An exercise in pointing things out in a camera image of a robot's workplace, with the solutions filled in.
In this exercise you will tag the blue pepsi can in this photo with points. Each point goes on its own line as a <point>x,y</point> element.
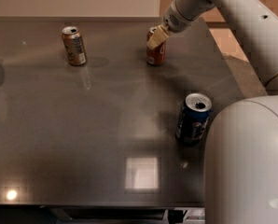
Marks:
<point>193,119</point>

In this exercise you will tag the red coke can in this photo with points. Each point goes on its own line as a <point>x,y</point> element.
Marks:
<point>156,56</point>

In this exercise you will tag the microwave under table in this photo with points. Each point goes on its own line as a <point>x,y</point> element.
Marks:
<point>73,215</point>

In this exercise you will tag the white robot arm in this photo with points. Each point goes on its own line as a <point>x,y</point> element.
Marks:
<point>241,152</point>

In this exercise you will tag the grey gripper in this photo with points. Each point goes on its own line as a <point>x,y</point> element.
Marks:
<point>175,20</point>

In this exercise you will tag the orange soda can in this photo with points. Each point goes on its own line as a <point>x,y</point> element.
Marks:
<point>74,46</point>

